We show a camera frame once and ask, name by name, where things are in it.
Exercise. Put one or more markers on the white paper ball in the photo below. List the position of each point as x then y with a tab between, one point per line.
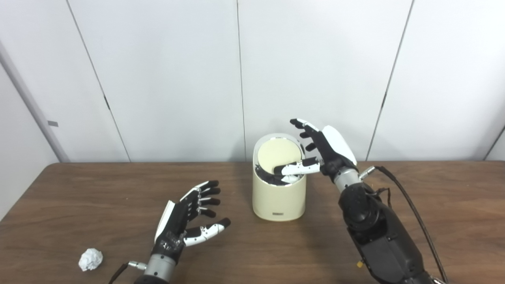
90	259

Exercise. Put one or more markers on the black bin liner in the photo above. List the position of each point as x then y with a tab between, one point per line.
266	178

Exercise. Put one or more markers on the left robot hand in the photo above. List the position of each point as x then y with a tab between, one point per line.
175	225

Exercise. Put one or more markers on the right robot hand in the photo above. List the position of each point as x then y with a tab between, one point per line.
331	152

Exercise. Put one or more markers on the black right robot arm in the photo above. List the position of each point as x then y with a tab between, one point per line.
375	232

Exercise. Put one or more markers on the gray wall post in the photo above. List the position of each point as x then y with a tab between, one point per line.
33	102

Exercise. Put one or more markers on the small gray wall tag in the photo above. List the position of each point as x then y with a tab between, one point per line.
53	123

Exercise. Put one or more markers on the round cream bin lid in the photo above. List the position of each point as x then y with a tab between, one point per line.
276	154

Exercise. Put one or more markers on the cream-colored bin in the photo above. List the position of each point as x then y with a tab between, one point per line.
278	201

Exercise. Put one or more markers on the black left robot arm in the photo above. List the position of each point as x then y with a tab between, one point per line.
158	270

